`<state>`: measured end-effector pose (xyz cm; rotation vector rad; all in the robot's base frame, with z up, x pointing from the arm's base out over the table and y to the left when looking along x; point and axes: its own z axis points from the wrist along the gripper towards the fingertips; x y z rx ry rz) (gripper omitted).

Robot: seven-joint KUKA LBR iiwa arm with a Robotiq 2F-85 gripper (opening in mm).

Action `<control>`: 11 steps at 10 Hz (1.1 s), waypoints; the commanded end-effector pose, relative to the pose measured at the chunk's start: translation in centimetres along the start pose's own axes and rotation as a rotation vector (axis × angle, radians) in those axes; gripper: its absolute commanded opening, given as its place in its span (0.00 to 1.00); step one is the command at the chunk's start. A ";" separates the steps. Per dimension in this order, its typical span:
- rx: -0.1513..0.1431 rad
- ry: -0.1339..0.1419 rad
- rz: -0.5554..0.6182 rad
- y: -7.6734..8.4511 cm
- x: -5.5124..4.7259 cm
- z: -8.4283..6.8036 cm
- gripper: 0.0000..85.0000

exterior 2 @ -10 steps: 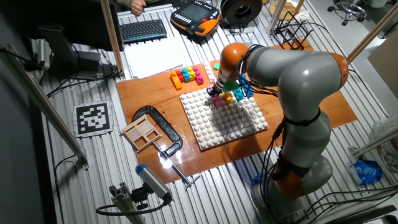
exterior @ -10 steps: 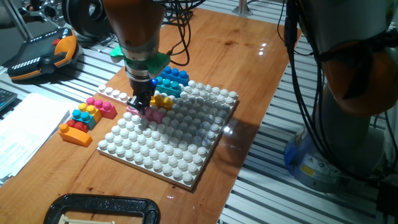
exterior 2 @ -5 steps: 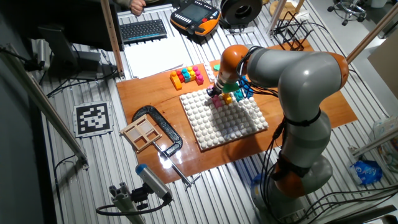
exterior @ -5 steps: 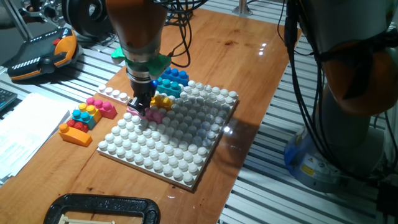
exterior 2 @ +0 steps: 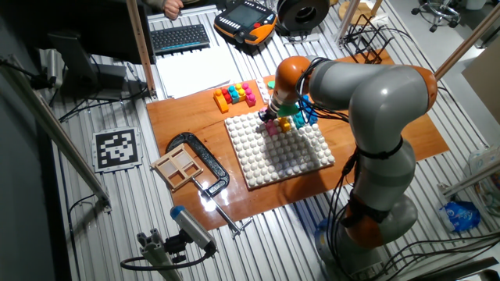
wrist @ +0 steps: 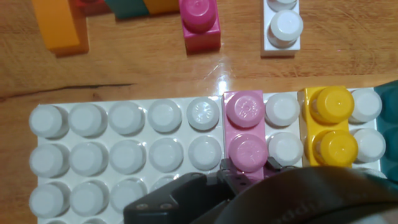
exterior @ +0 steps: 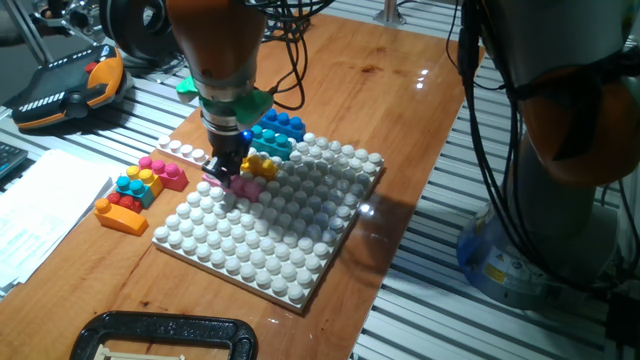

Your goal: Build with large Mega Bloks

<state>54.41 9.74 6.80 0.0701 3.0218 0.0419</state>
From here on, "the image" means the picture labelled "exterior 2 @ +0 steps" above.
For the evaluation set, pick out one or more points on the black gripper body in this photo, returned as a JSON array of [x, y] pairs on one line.
[[270, 112]]

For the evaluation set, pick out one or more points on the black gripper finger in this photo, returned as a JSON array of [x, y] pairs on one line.
[[274, 122], [261, 116]]

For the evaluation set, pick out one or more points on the light pink four-stud brick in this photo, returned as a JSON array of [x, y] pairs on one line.
[[271, 129]]

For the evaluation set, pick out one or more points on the yellow four-stud brick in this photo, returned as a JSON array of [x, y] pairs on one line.
[[285, 125]]

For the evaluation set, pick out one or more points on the white four-stud brick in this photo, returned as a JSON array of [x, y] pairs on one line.
[[262, 91]]

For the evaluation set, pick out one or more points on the teal four-stud brick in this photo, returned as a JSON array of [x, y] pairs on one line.
[[299, 122]]

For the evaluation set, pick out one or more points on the blue four-stud brick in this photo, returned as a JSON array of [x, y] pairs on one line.
[[312, 117]]

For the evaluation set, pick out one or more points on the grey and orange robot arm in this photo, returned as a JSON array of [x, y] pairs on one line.
[[379, 101]]

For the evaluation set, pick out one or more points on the person's hand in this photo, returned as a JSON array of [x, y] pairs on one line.
[[173, 8]]

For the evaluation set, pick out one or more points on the magenta three-stud brick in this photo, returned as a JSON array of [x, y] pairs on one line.
[[250, 97]]

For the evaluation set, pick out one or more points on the yellow two-stud brick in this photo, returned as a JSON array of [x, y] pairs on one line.
[[240, 93]]

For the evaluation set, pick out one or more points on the teal two-stud brick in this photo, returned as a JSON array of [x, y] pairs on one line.
[[233, 95]]

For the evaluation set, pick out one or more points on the white studded baseplate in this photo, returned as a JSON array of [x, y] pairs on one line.
[[281, 160]]

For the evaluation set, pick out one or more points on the red two-stud brick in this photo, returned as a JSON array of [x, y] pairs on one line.
[[227, 97]]

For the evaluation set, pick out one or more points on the orange curved brick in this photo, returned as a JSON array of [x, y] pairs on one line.
[[220, 103]]

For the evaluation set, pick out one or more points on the black C-clamp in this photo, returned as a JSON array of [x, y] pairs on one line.
[[216, 166]]

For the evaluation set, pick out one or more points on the brown wooden board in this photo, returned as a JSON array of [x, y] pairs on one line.
[[187, 117]]

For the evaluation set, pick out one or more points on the white paper stack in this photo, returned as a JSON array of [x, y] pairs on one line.
[[195, 70]]

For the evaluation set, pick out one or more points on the orange and black teach pendant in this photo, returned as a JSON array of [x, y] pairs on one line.
[[246, 19]]

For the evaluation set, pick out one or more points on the black filament spool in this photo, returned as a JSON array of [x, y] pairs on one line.
[[289, 15]]

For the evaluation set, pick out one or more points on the black keyboard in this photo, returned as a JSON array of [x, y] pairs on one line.
[[179, 38]]

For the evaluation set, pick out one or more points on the black and white marker board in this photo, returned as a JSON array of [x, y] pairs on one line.
[[117, 150]]

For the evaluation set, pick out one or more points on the black monitor with stand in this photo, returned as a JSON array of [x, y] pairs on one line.
[[101, 31]]

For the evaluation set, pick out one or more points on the office chair base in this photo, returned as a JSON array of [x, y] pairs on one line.
[[441, 9]]

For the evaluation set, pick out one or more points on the short aluminium profile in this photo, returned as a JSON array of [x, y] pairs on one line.
[[472, 177]]

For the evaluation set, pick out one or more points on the blue plastic bag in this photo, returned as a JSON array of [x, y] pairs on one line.
[[461, 216]]

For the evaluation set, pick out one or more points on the brown cardboard box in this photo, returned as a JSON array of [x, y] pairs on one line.
[[484, 78]]

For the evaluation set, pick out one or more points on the small wooden compartment frame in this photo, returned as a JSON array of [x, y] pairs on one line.
[[176, 168]]

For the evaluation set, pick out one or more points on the silver metal post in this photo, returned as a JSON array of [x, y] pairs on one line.
[[347, 19]]

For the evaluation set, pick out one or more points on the grey camera with blue end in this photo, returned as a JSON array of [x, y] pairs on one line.
[[191, 226]]

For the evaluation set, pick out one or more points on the aluminium camera mount profile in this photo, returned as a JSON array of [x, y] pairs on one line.
[[156, 253]]

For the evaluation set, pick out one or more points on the long aluminium frame beam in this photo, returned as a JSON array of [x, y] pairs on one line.
[[51, 129]]

